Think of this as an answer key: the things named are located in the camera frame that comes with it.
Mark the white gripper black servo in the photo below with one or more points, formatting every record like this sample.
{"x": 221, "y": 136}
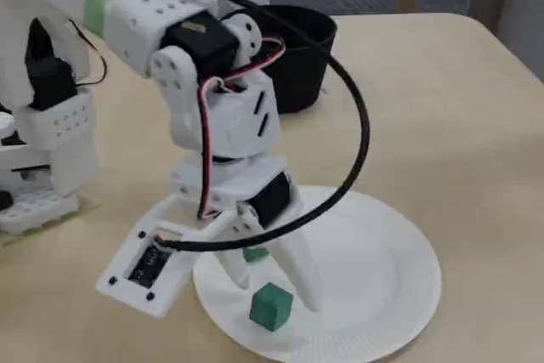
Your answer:
{"x": 238, "y": 179}

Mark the green cube block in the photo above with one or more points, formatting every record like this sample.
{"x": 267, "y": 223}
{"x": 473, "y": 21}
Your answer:
{"x": 271, "y": 307}
{"x": 254, "y": 254}

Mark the green tape band on arm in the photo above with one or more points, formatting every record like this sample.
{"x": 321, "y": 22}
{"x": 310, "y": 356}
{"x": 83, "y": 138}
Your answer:
{"x": 100, "y": 6}

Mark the white paper plate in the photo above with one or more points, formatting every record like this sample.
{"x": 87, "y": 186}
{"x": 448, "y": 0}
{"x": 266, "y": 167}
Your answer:
{"x": 374, "y": 286}

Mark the black pot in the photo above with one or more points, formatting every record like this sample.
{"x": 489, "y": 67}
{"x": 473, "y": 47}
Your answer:
{"x": 314, "y": 61}

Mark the green tape strip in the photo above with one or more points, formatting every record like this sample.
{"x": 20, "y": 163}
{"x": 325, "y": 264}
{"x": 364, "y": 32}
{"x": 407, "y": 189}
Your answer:
{"x": 90, "y": 210}

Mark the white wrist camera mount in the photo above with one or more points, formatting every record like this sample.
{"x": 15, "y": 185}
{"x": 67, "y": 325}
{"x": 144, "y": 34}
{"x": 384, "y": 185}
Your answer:
{"x": 112, "y": 273}

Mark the white perforated base plate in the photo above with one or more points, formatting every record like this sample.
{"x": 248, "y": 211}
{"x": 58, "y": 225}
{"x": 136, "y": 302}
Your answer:
{"x": 34, "y": 210}

